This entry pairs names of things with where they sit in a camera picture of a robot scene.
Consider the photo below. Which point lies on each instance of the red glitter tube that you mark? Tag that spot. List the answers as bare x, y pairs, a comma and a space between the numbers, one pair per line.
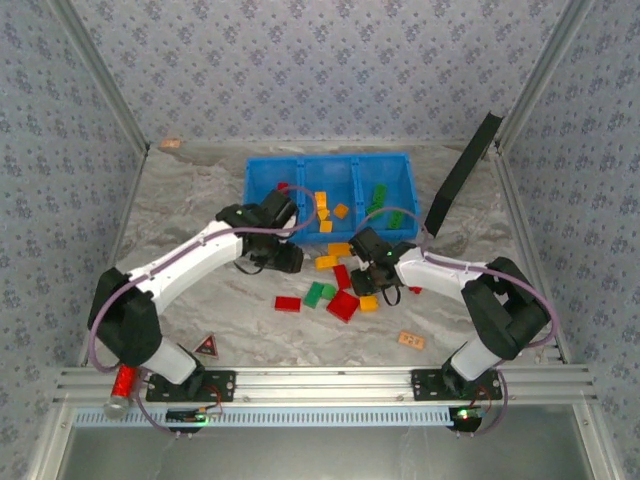
123, 387

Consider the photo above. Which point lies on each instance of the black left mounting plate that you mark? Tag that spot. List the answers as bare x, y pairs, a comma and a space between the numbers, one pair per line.
220, 386

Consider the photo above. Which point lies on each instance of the right circuit board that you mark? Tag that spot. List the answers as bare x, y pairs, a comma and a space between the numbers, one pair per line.
465, 414

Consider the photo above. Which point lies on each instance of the yellow lego brick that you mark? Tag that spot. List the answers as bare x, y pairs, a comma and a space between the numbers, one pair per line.
326, 262
320, 199
324, 215
339, 249
340, 210
326, 227
369, 303

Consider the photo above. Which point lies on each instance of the long green lego brick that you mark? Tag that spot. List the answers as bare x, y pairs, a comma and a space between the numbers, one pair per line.
379, 194

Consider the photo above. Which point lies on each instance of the orange waffle block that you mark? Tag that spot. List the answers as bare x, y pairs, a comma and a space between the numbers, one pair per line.
411, 340

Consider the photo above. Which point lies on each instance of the aluminium left side rail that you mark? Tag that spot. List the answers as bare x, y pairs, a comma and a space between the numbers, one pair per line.
112, 260

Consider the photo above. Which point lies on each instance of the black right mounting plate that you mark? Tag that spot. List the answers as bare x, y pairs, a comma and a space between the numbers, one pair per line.
427, 385

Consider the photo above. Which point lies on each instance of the long black channel bar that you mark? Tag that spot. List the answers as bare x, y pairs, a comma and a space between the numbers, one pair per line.
465, 165

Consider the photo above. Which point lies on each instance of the circuit board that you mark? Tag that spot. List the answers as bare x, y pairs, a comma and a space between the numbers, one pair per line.
465, 414
187, 416

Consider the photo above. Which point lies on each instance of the aluminium right frame post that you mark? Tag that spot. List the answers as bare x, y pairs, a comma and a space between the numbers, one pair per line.
545, 75

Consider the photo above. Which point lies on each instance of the left circuit board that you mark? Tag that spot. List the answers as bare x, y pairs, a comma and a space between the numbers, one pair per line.
187, 416

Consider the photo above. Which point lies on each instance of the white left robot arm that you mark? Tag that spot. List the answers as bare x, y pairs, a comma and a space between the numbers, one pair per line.
190, 260

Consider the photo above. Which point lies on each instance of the black mounting plate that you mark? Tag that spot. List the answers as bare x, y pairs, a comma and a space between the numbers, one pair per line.
427, 385
220, 386

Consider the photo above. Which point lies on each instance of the small orange tag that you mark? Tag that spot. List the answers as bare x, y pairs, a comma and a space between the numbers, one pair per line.
170, 144

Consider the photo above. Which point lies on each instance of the grey metal shelf panel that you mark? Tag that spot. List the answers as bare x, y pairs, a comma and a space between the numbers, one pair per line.
325, 455

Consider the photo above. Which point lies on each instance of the small green lego brick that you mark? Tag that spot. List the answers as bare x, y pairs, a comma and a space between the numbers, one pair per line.
329, 291

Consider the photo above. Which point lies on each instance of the triangular warning sign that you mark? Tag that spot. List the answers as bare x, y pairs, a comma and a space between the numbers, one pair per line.
207, 348

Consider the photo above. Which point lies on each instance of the aluminium frame post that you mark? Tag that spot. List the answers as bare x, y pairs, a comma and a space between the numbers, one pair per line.
100, 75
545, 75

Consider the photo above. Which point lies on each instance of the aluminium right side rail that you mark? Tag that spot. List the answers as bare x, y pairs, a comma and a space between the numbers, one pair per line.
520, 210

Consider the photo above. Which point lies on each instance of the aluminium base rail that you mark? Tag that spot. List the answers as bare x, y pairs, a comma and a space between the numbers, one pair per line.
320, 385

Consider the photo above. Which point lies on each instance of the large red lego brick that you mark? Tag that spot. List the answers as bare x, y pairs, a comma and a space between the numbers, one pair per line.
343, 306

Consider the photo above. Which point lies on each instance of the aluminium left frame post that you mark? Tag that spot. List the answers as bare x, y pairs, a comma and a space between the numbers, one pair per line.
100, 75

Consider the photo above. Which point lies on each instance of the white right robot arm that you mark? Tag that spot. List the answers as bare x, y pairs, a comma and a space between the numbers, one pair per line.
440, 272

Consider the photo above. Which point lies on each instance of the blue three-compartment plastic bin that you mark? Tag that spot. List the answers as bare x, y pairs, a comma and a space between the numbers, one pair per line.
330, 170

